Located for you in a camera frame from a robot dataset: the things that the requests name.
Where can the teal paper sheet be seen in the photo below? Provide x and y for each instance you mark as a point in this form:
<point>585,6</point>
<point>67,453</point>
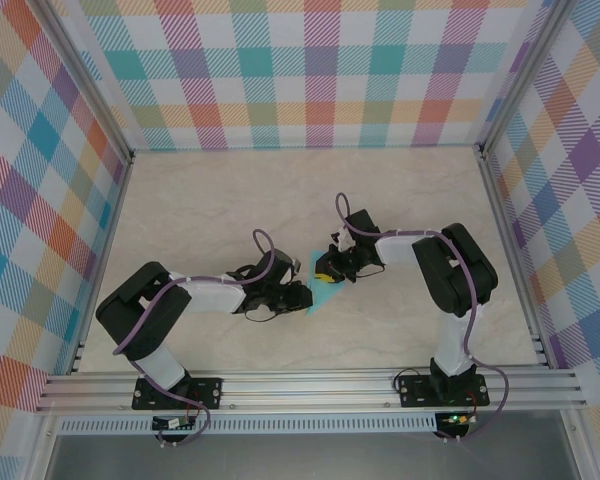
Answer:
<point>325,295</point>

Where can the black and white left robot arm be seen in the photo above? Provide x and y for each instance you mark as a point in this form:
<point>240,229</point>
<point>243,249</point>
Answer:
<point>130,320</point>

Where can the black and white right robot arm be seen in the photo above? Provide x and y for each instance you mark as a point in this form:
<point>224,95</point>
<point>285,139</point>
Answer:
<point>455,275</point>

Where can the grey metal panel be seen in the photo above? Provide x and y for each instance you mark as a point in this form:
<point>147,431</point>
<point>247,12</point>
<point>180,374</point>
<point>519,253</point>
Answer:
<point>305,457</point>

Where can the left circuit board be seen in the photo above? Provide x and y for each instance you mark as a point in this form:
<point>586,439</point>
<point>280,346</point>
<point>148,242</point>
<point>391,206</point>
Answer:
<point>172,424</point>

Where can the circuit board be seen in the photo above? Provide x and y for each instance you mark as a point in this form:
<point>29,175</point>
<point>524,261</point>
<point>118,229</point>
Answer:
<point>172,424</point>
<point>457,419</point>

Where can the right circuit board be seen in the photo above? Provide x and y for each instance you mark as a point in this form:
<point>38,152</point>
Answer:
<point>457,419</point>

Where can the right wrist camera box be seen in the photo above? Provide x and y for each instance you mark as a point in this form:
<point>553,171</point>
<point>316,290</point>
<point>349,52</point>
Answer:
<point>341,239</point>

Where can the aluminium front rail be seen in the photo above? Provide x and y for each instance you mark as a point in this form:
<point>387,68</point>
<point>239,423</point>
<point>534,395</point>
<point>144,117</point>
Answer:
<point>305,387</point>

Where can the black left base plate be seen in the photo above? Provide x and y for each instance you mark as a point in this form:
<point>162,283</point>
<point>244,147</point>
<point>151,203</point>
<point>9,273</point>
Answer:
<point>210,392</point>

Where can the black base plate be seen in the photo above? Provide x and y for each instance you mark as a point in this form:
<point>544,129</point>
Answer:
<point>415,392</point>
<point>210,392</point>

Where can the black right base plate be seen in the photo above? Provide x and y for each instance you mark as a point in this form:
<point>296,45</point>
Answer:
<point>415,392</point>

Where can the aluminium side rail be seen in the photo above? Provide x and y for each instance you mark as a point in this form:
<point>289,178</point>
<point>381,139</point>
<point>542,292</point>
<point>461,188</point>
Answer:
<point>102,265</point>
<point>517,265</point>

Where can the aluminium frame post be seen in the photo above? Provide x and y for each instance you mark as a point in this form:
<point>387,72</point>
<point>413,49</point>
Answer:
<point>522,75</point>
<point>85,80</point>

